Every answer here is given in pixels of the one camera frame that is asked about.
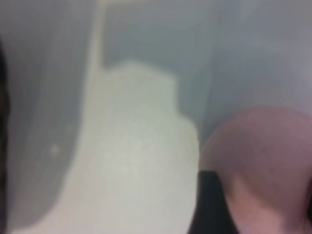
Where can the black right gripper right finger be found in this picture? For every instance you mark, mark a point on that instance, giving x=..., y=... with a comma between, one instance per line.
x=212, y=207

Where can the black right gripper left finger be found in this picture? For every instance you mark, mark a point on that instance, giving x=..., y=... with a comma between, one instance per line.
x=3, y=146

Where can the pink peach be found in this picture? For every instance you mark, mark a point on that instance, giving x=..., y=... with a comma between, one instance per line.
x=263, y=170

